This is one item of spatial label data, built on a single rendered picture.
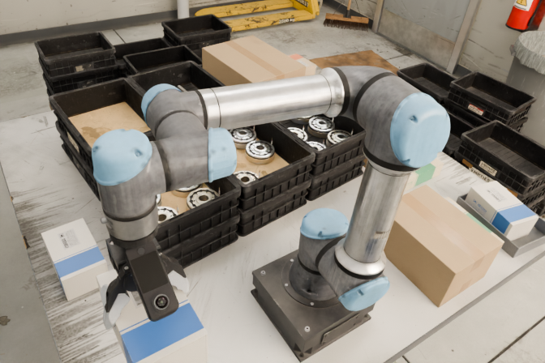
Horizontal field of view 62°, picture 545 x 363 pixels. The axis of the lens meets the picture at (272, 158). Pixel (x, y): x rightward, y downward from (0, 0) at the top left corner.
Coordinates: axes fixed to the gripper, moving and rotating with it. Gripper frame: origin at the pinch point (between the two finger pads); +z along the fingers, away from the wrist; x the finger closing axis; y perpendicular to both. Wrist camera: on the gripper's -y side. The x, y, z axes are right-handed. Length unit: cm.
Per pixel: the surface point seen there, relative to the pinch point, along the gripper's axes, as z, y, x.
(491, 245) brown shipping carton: 26, -12, -97
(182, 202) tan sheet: 28, 50, -27
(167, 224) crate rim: 18.5, 35.1, -16.7
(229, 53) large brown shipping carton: 21, 124, -85
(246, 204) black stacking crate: 27, 39, -44
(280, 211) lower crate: 38, 40, -58
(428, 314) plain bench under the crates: 42, -13, -75
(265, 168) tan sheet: 28, 53, -60
